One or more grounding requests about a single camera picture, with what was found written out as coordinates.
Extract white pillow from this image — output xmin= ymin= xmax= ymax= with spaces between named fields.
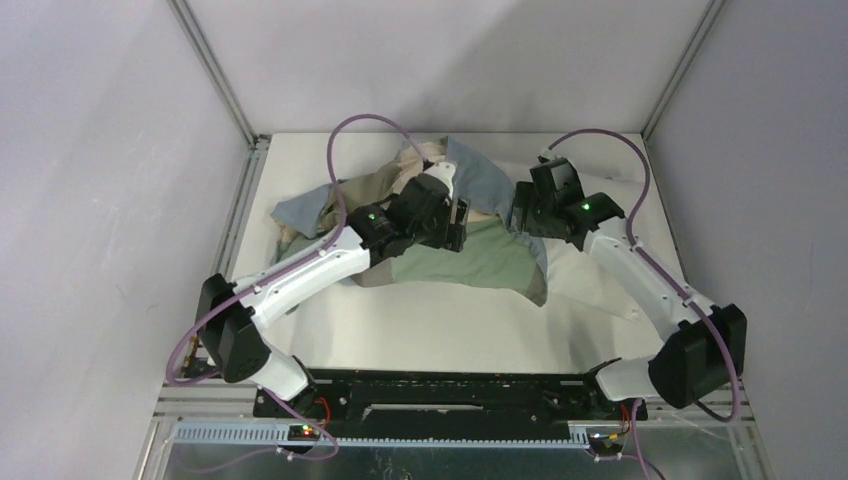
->
xmin=490 ymin=155 xmax=654 ymax=323

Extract grey-blue pillowcase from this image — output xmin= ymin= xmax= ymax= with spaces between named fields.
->
xmin=270 ymin=137 xmax=551 ymax=307

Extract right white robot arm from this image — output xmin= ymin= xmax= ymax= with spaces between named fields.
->
xmin=511 ymin=157 xmax=747 ymax=418

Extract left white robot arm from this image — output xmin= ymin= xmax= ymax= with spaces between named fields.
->
xmin=196 ymin=162 xmax=469 ymax=417

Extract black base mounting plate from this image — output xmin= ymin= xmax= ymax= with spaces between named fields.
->
xmin=294 ymin=369 xmax=633 ymax=443

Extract left aluminium frame post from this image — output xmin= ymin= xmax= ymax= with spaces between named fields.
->
xmin=167 ymin=0 xmax=258 ymax=146

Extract aluminium frame post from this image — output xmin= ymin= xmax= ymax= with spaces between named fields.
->
xmin=167 ymin=0 xmax=258 ymax=146
xmin=640 ymin=0 xmax=728 ymax=144

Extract right aluminium frame post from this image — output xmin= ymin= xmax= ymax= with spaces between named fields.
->
xmin=640 ymin=0 xmax=728 ymax=144

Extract aluminium base frame rails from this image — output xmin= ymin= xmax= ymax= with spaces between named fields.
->
xmin=136 ymin=133 xmax=774 ymax=479

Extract grey slotted cable duct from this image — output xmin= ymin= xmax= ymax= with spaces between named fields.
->
xmin=173 ymin=423 xmax=591 ymax=450

